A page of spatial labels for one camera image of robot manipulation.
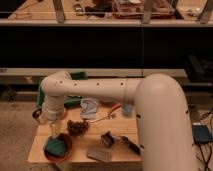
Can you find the beige covered gripper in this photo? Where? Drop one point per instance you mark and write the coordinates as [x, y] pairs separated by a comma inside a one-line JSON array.
[[53, 110]]

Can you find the grey rectangular block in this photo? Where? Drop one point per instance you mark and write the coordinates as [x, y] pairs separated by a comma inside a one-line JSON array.
[[99, 154]]

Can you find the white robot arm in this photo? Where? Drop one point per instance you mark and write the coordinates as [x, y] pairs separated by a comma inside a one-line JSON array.
[[162, 115]]

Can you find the blue grey cloth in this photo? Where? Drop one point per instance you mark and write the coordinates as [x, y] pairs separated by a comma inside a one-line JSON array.
[[89, 108]]

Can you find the metal measuring cup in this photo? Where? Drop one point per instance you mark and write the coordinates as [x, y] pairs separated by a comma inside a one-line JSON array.
[[39, 117]]

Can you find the orange bowl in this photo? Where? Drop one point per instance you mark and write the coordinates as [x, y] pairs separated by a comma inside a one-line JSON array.
[[67, 139]]

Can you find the dark grape bunch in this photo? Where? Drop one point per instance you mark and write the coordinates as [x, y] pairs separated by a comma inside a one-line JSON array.
[[77, 128]]

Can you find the black foot pedal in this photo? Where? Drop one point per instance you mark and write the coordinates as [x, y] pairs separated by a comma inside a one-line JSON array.
[[201, 134]]

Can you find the green sponge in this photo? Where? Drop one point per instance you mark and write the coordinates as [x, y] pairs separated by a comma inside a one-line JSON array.
[[55, 147]]

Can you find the black handled tool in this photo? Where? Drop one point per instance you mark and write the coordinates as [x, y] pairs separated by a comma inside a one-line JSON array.
[[132, 146]]

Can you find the green plastic tray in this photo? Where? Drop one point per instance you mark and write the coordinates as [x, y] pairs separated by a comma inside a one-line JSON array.
[[71, 100]]

